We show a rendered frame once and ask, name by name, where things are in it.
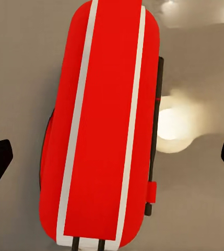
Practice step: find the radio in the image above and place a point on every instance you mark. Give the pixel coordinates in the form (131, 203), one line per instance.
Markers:
(99, 146)

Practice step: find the coffee table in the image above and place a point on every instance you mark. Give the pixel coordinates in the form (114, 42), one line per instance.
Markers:
(188, 214)

